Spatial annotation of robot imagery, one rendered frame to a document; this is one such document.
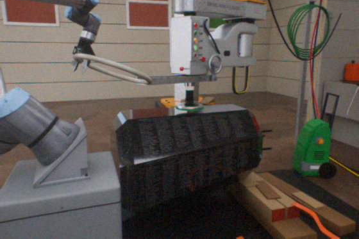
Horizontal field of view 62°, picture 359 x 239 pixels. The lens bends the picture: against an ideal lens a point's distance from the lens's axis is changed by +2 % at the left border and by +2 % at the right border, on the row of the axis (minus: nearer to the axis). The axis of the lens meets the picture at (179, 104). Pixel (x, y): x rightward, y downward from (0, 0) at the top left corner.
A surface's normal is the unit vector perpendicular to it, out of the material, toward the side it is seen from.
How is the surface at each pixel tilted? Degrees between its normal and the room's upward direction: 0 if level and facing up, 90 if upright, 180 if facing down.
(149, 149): 45
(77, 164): 90
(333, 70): 90
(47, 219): 90
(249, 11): 90
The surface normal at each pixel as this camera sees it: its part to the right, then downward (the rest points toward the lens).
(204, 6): 0.68, 0.14
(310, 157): 0.01, 0.18
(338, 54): 0.30, 0.18
